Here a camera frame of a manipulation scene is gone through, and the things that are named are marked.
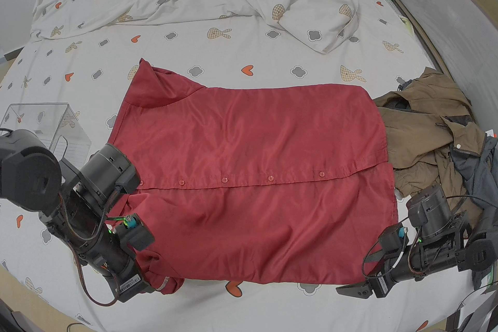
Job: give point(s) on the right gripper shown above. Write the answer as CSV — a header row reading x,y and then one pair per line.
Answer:
x,y
400,268

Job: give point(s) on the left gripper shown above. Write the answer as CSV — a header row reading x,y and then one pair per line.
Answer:
x,y
116,272

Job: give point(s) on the red shirt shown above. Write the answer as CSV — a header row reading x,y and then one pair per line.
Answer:
x,y
253,167

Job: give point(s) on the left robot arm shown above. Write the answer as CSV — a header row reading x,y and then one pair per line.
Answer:
x,y
27,171

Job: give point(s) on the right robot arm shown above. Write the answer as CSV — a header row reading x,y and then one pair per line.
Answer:
x,y
478,252

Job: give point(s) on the clear plastic box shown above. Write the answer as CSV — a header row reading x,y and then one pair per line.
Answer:
x,y
46,120

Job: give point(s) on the brown jacket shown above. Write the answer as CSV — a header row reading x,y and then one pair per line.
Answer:
x,y
420,136

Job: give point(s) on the dark grey garment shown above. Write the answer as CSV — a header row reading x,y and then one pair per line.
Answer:
x,y
478,167

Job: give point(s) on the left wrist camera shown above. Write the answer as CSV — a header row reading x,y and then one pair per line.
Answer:
x,y
136,233

